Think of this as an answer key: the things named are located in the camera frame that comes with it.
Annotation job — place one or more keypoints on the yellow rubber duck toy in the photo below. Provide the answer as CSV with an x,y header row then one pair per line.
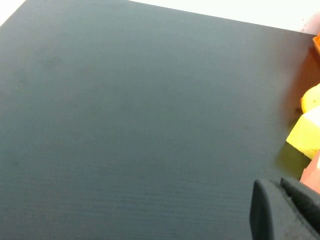
x,y
312,100

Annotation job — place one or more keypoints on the orange plastic cutlery holder crate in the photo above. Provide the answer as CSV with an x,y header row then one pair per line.
x,y
317,43

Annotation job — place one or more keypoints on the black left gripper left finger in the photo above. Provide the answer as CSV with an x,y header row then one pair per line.
x,y
270,215

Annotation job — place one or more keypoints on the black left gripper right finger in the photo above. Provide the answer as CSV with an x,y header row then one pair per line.
x,y
307,202

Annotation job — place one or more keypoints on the yellow foam cube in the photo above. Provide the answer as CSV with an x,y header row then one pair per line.
x,y
307,135

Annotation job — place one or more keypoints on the salmon orange foam cube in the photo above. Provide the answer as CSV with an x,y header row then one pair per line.
x,y
312,175

